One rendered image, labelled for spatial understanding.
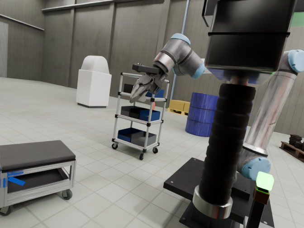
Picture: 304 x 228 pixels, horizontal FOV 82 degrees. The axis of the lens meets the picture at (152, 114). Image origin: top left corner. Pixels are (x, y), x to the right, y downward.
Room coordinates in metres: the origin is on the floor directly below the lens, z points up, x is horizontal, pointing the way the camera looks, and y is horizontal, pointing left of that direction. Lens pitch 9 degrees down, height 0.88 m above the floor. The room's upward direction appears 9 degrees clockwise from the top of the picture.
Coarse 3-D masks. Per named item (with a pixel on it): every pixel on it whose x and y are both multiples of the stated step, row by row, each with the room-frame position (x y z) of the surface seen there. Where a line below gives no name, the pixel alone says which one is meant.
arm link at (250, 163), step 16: (288, 64) 0.95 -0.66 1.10; (272, 80) 0.99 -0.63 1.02; (288, 80) 0.95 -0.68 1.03; (272, 96) 0.96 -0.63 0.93; (256, 112) 1.02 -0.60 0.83; (272, 112) 0.94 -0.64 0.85; (256, 128) 0.96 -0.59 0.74; (272, 128) 0.94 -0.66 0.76; (256, 144) 0.94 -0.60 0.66; (240, 160) 0.95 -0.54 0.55; (256, 160) 0.89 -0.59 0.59; (256, 176) 0.90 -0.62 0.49
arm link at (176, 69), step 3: (174, 66) 0.99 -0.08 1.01; (177, 66) 0.94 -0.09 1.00; (174, 69) 0.99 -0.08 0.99; (177, 69) 0.95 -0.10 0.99; (207, 69) 0.99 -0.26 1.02; (174, 72) 1.02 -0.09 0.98; (177, 72) 0.97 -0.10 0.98; (180, 72) 0.93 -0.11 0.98; (204, 72) 1.01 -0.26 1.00; (207, 72) 1.01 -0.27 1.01; (210, 72) 1.02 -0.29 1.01; (177, 75) 1.01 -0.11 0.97; (180, 75) 0.99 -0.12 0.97; (183, 75) 0.96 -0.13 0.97
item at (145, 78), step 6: (156, 66) 0.81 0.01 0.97; (162, 66) 0.78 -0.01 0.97; (162, 72) 0.82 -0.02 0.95; (144, 78) 0.78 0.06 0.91; (150, 78) 0.76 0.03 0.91; (156, 78) 0.80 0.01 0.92; (162, 78) 0.82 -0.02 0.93; (144, 84) 0.76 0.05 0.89; (156, 84) 0.78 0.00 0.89; (150, 90) 0.79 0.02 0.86; (156, 90) 0.81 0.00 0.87
